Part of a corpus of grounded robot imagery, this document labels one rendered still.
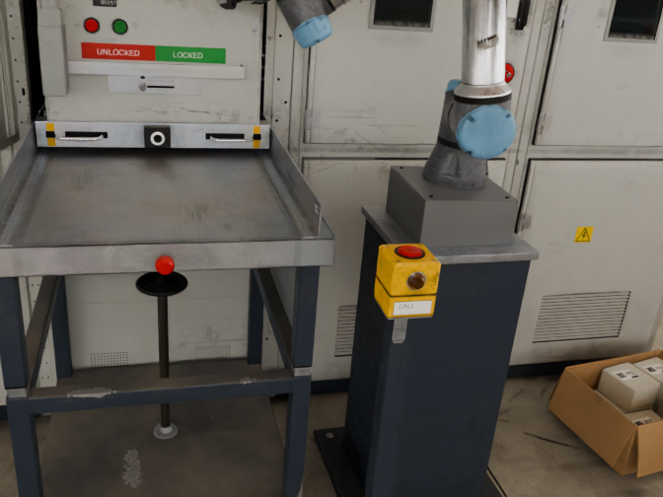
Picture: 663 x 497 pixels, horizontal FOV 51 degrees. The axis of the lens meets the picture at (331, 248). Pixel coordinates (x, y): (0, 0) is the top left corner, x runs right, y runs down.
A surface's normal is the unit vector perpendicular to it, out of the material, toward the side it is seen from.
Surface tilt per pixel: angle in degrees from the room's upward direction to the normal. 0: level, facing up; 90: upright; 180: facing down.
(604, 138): 90
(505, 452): 0
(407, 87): 90
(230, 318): 90
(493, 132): 99
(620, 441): 76
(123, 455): 0
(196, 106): 90
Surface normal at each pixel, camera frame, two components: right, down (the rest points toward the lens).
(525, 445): 0.07, -0.91
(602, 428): -0.88, -0.12
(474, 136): 0.04, 0.54
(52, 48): 0.24, 0.40
